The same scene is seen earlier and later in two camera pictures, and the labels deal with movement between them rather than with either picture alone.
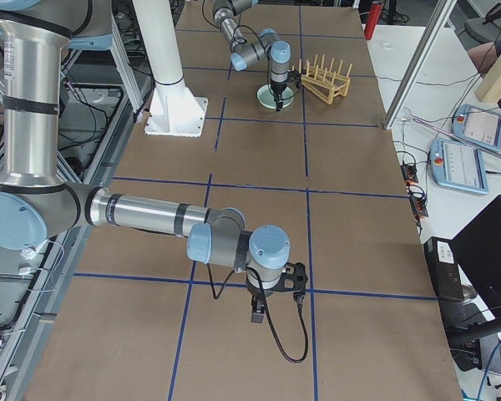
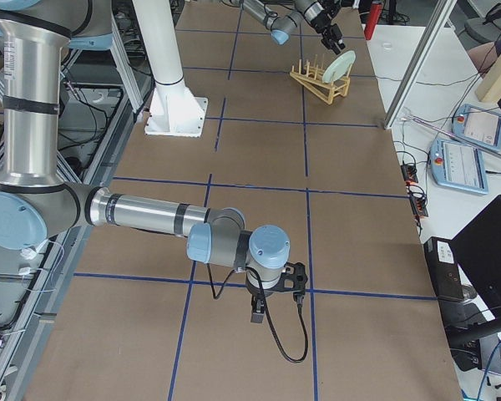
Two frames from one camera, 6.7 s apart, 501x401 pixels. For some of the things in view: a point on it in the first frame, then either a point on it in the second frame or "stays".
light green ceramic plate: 266,96 -> 338,67
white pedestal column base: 174,110 stays
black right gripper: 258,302 stays
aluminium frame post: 441,16 stays
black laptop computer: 486,253 stays
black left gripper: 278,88 -> 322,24
